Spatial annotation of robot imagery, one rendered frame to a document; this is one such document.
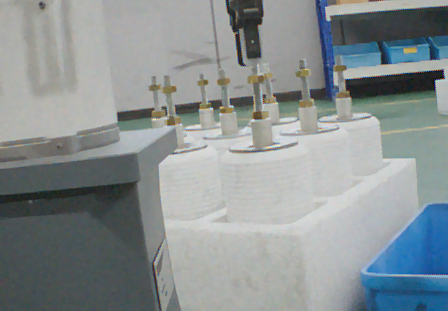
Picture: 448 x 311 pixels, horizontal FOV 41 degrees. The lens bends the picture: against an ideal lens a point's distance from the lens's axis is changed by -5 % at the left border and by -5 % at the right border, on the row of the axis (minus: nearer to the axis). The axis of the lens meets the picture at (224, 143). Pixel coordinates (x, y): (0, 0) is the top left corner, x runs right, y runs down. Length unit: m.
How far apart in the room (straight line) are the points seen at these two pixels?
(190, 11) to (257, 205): 5.36
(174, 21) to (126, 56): 0.57
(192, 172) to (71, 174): 0.38
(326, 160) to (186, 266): 0.21
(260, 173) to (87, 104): 0.29
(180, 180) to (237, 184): 0.08
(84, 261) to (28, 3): 0.15
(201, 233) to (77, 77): 0.32
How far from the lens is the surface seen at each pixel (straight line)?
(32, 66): 0.36
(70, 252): 0.35
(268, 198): 0.63
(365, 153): 0.85
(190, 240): 0.65
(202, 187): 0.70
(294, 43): 5.89
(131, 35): 6.04
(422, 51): 5.32
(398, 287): 0.63
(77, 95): 0.37
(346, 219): 0.68
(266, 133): 0.66
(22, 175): 0.34
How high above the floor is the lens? 0.33
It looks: 6 degrees down
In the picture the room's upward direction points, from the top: 7 degrees counter-clockwise
